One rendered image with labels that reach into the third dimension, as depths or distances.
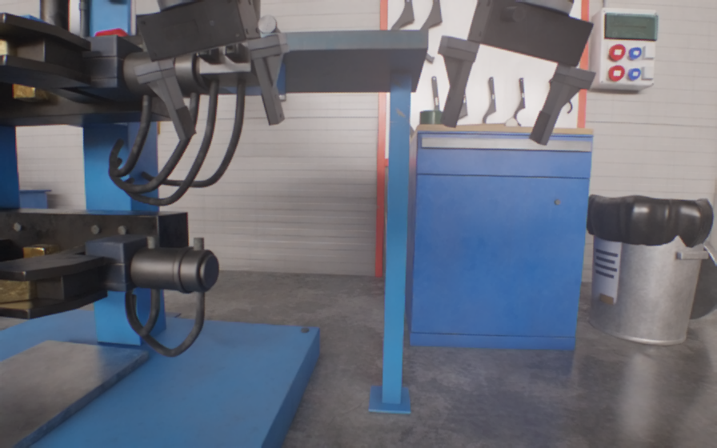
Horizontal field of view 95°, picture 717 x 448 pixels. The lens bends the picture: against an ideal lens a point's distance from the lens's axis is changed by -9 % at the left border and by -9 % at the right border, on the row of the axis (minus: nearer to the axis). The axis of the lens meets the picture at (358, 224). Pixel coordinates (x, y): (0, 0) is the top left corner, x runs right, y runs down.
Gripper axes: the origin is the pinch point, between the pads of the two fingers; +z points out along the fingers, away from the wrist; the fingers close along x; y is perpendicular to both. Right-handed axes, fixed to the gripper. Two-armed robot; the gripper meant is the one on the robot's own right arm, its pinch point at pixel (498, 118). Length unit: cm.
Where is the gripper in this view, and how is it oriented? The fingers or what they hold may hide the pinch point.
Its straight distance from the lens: 51.5
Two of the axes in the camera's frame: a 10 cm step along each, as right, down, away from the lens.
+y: 0.8, 5.0, -8.6
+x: 9.8, 1.1, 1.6
